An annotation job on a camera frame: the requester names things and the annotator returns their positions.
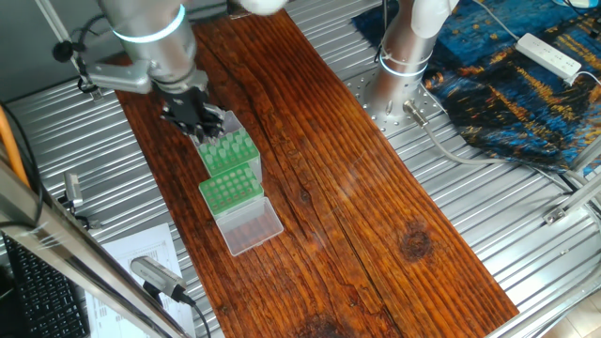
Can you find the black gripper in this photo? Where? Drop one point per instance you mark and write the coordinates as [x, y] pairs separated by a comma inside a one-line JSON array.
[[185, 103]]

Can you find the clear box with green rack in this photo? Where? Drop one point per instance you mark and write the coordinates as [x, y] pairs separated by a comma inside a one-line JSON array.
[[235, 164], [251, 227]]

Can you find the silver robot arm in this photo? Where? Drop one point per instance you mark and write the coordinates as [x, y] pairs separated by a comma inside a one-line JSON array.
[[159, 42]]

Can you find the printed white paper sheet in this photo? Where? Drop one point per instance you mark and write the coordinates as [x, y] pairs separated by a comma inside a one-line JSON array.
[[141, 244]]

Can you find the orange tube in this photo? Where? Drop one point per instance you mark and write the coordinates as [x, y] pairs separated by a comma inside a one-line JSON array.
[[12, 145]]

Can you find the brown wooden board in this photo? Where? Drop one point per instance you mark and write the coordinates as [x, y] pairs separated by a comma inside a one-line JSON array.
[[375, 188]]

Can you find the black keyboard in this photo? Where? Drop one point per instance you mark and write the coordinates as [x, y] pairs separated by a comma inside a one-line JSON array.
[[42, 300]]

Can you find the blue starry painted cloth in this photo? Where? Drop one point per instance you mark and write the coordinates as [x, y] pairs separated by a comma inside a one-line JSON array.
[[493, 94]]

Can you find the white power strip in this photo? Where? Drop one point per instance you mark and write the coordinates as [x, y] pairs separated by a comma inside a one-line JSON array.
[[547, 57]]

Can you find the aluminium profile bar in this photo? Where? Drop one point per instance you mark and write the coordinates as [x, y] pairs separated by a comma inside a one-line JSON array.
[[589, 157]]

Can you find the pale blue plastic object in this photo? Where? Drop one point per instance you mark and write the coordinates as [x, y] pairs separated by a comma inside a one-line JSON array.
[[577, 3]]

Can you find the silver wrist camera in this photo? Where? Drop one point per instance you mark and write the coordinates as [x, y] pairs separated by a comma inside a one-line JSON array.
[[119, 77]]

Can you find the silver camera on stand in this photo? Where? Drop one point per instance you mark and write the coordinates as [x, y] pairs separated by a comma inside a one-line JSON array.
[[73, 190]]

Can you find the small metal bracket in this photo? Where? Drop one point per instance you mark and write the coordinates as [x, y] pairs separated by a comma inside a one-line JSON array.
[[94, 224]]

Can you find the aluminium post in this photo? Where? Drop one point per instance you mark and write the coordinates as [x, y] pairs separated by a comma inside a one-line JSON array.
[[56, 28]]

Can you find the aluminium frame beam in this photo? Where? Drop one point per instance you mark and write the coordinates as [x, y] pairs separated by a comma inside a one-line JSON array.
[[70, 253]]

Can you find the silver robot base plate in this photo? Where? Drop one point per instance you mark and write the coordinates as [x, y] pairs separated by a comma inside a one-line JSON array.
[[394, 126]]

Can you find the aluminium profile with bracket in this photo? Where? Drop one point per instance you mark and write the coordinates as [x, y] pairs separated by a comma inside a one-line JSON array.
[[577, 199]]

